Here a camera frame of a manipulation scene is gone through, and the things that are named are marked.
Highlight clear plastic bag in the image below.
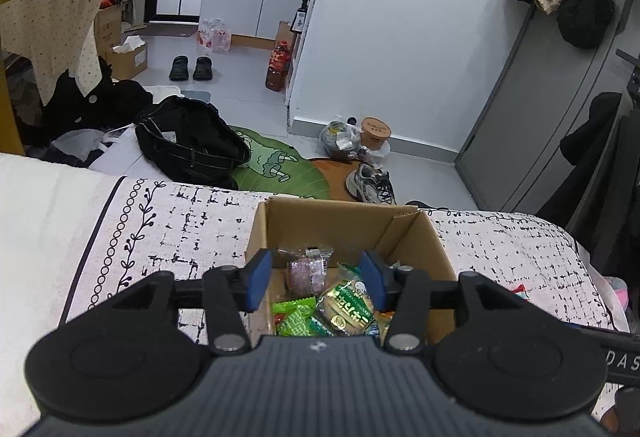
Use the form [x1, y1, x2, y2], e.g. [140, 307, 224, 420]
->
[319, 119, 364, 161]

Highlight tall cardboard box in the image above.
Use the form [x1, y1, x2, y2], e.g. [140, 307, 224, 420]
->
[94, 2, 124, 64]

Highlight red drink bottle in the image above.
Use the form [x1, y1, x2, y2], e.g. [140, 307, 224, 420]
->
[264, 40, 294, 92]

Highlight grey sneaker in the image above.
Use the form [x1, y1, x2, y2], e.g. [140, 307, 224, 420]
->
[345, 162, 397, 206]

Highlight grey wardrobe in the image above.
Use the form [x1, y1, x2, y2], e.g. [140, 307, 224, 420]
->
[454, 0, 628, 219]

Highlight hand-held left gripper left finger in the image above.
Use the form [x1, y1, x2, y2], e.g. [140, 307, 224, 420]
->
[107, 249, 273, 353]

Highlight purple cake packet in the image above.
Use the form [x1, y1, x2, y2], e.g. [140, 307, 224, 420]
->
[277, 245, 334, 294]

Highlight brown lidded container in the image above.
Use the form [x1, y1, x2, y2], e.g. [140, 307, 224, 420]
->
[359, 116, 391, 154]

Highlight white patterned bed sheet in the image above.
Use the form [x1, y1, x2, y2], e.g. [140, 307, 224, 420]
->
[0, 152, 632, 437]

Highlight dark hanging coat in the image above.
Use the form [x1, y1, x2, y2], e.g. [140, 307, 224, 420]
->
[534, 92, 640, 274]

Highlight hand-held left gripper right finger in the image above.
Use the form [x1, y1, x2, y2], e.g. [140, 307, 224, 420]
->
[359, 249, 523, 352]

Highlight brown cardboard box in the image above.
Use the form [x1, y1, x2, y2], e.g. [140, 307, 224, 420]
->
[244, 196, 459, 349]

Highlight green cracker packet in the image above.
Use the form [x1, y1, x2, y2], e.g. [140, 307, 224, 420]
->
[315, 266, 379, 337]

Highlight brown round mat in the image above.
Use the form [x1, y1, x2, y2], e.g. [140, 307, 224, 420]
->
[305, 157, 392, 204]

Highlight black slipper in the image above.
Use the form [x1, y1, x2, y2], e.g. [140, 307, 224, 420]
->
[168, 56, 190, 82]
[192, 56, 215, 81]

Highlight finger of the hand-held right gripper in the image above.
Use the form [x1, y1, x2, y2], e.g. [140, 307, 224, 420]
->
[575, 324, 640, 388]

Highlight black clothing pile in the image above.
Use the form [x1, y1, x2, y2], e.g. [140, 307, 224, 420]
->
[12, 56, 157, 154]

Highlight pack of water bottles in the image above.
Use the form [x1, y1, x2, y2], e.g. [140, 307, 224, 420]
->
[197, 18, 232, 53]

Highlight white clothing pile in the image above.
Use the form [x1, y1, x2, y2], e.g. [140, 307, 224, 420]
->
[49, 126, 167, 179]

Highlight green and red candy packet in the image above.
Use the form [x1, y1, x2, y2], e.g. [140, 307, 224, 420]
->
[273, 297, 321, 337]

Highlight green frog rug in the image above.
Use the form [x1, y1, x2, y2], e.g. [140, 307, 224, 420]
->
[219, 126, 332, 204]

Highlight cream dotted cloth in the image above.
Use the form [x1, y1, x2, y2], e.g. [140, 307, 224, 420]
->
[0, 0, 102, 107]

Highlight open cardboard box with paper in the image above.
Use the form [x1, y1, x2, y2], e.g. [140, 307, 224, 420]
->
[107, 36, 149, 81]

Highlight black bag on floor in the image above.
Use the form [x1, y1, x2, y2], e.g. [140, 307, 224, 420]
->
[134, 96, 252, 181]

